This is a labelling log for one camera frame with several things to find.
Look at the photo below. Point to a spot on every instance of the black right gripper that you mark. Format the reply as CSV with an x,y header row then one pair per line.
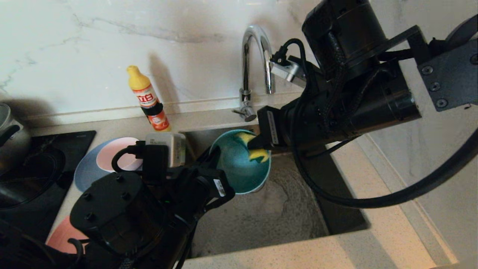
x,y
310,123

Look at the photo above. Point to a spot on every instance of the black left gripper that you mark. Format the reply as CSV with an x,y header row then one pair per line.
x,y
186,194

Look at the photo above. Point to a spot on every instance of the teal bowl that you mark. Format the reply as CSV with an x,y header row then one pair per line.
x,y
239,172

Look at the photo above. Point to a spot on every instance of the yellow green sponge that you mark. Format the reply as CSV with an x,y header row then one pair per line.
x,y
259,155

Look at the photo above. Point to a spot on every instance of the chrome gooseneck faucet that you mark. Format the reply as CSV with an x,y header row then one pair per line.
x,y
245,67

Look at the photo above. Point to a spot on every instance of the orange dish soap bottle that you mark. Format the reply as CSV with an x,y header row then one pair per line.
x,y
151,104

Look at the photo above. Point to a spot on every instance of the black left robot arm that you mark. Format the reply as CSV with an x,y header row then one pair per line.
x,y
112,216

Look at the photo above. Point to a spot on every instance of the stainless steel sink basin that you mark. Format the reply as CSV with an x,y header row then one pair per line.
x,y
269,220

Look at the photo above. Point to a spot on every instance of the pale pink bowl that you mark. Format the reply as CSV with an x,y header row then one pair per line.
x,y
119,149

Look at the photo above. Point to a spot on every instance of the blue grey plate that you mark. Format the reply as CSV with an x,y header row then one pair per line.
x,y
86,172

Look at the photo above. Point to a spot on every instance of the black glass cooktop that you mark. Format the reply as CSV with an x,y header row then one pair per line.
x,y
76,144

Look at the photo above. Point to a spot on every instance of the pink plate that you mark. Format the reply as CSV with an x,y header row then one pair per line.
x,y
61,235

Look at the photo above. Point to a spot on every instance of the black frying pan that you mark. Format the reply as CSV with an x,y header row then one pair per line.
x,y
33,179

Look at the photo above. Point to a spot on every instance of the stainless steel pot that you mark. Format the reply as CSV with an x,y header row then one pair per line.
x,y
13,140

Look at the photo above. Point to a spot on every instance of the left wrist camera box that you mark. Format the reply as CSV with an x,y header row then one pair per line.
x,y
168,147

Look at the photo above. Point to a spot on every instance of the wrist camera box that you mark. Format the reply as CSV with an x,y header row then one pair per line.
x,y
289,73
168,147

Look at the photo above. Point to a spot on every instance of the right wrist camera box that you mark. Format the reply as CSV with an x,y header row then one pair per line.
x,y
289,73

